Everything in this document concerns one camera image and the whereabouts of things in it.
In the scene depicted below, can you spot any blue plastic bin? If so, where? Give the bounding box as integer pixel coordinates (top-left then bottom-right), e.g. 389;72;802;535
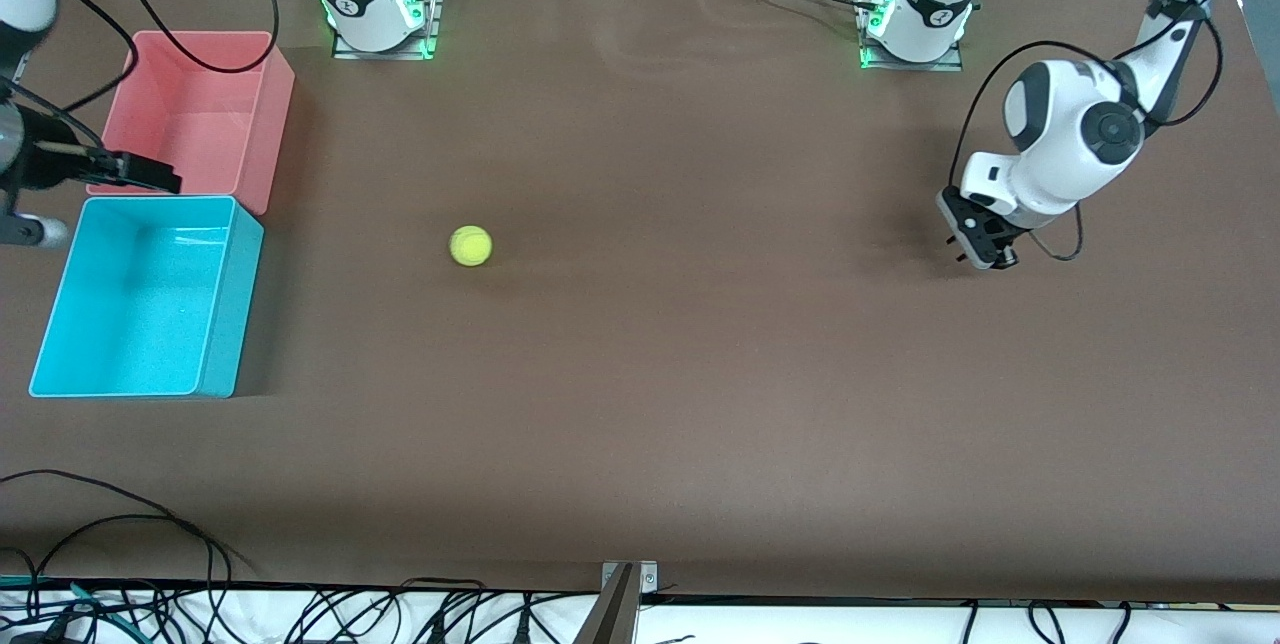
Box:
28;195;266;400

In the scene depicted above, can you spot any small metal table bracket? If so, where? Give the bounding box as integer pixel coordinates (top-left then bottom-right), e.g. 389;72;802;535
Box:
600;560;660;596

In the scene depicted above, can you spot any teal cable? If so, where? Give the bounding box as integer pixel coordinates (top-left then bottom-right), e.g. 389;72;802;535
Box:
0;577;137;631

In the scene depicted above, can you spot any dark metal bar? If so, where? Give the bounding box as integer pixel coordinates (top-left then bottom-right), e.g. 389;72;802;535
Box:
573;564;642;644

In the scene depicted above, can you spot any large looping black cable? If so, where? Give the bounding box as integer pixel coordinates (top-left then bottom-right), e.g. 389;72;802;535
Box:
0;468;241;591

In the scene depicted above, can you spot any brown table cover sheet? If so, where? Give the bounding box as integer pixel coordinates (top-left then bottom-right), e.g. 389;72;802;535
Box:
0;0;1280;607

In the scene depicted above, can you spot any yellow-green tennis ball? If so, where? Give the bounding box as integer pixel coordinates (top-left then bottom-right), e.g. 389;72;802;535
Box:
449;225;493;268

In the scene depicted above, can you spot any pink plastic bin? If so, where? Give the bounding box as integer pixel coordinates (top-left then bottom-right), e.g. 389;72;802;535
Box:
85;30;297;217

